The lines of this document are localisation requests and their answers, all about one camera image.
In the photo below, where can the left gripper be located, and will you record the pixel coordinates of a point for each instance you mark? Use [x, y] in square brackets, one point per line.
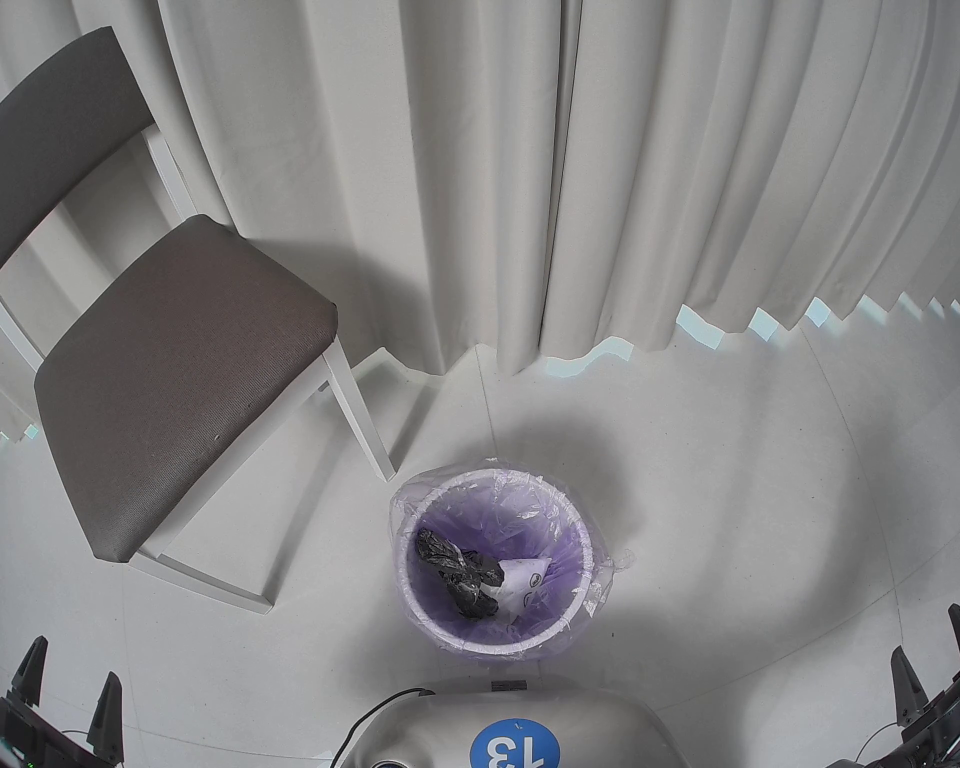
[45, 742]

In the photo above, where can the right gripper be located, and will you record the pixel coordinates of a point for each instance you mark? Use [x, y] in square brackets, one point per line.
[937, 739]

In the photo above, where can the black plastic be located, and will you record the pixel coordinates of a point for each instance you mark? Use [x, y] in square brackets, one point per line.
[457, 570]

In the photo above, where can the purple plastic bag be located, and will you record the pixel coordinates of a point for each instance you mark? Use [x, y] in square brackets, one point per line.
[480, 517]

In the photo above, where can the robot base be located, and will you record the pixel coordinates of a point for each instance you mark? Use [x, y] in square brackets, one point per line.
[525, 727]

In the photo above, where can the white trash bin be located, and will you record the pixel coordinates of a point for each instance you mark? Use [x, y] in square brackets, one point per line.
[480, 646]

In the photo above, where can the grey and white chair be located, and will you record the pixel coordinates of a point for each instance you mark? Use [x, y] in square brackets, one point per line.
[187, 337]

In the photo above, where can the white curtain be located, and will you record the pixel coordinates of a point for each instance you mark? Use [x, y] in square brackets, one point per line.
[750, 150]
[337, 150]

